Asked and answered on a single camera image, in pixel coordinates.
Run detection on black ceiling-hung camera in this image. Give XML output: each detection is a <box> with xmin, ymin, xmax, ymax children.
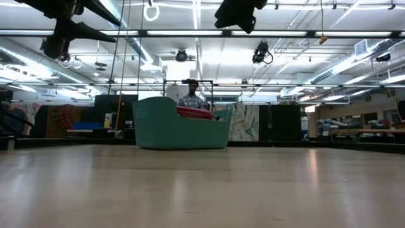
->
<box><xmin>251</xmin><ymin>40</ymin><xmax>274</xmax><ymax>65</ymax></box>

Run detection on large black box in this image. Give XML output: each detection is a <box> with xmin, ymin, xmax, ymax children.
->
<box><xmin>94</xmin><ymin>94</ymin><xmax>139</xmax><ymax>139</ymax></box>

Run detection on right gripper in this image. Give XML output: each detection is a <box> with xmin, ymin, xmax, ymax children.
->
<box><xmin>214</xmin><ymin>0</ymin><xmax>268</xmax><ymax>35</ymax></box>

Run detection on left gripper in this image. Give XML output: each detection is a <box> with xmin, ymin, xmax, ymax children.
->
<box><xmin>14</xmin><ymin>0</ymin><xmax>123</xmax><ymax>61</ymax></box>

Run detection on patterned orange fabric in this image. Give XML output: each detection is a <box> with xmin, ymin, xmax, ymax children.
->
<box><xmin>45</xmin><ymin>105</ymin><xmax>87</xmax><ymax>138</ymax></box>

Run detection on teal plastic basket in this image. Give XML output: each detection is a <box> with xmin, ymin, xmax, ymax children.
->
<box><xmin>132</xmin><ymin>96</ymin><xmax>234</xmax><ymax>151</ymax></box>

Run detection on black aluminium table frame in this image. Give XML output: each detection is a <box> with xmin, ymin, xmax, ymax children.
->
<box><xmin>0</xmin><ymin>27</ymin><xmax>405</xmax><ymax>155</ymax></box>

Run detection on person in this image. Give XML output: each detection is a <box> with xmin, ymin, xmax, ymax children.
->
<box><xmin>177</xmin><ymin>79</ymin><xmax>206</xmax><ymax>110</ymax></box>

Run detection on short yellow hanging cord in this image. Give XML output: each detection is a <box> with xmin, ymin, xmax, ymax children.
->
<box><xmin>318</xmin><ymin>0</ymin><xmax>329</xmax><ymax>46</ymax></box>

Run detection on marbled painted panel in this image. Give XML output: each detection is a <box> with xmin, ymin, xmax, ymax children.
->
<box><xmin>212</xmin><ymin>103</ymin><xmax>261</xmax><ymax>143</ymax></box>

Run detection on round black ceiling fixture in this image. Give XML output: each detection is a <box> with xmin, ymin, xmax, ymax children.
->
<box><xmin>175</xmin><ymin>48</ymin><xmax>189</xmax><ymax>63</ymax></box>

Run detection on wooden workbench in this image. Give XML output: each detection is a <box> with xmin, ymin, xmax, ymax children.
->
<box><xmin>317</xmin><ymin>117</ymin><xmax>405</xmax><ymax>144</ymax></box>

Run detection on black cabinet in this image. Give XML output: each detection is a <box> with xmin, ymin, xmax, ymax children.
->
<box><xmin>258</xmin><ymin>103</ymin><xmax>302</xmax><ymax>143</ymax></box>

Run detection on red popcorn bag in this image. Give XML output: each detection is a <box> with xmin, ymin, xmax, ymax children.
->
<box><xmin>177</xmin><ymin>111</ymin><xmax>216</xmax><ymax>122</ymax></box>
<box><xmin>175</xmin><ymin>105</ymin><xmax>214</xmax><ymax>116</ymax></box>

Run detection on blue board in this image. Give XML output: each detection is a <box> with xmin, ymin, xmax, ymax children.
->
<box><xmin>72</xmin><ymin>121</ymin><xmax>103</xmax><ymax>131</ymax></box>

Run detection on white cable loop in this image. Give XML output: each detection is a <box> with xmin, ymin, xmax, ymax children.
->
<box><xmin>142</xmin><ymin>1</ymin><xmax>161</xmax><ymax>23</ymax></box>

